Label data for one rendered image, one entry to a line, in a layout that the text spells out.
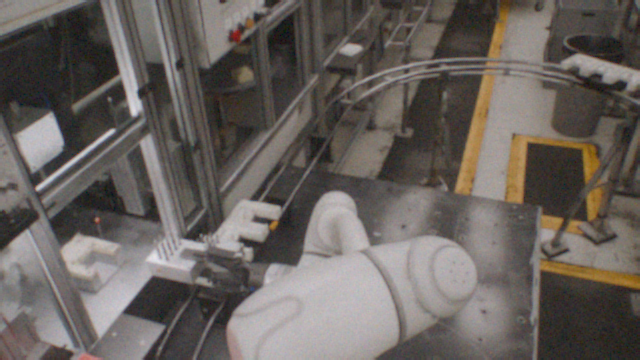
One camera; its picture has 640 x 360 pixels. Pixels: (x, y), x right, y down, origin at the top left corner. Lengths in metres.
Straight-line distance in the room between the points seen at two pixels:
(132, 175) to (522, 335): 1.25
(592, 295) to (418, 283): 2.26
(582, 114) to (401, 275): 3.40
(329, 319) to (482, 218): 1.50
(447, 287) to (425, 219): 1.39
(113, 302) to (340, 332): 1.01
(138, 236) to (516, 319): 1.18
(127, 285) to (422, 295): 1.07
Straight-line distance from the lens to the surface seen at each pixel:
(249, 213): 1.77
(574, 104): 3.97
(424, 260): 0.66
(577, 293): 2.87
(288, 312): 0.63
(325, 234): 1.21
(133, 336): 1.46
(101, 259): 1.67
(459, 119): 4.11
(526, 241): 2.03
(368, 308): 0.65
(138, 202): 1.77
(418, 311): 0.68
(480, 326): 1.72
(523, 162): 3.70
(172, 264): 1.38
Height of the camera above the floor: 1.98
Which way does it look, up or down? 35 degrees down
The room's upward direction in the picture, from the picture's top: 3 degrees counter-clockwise
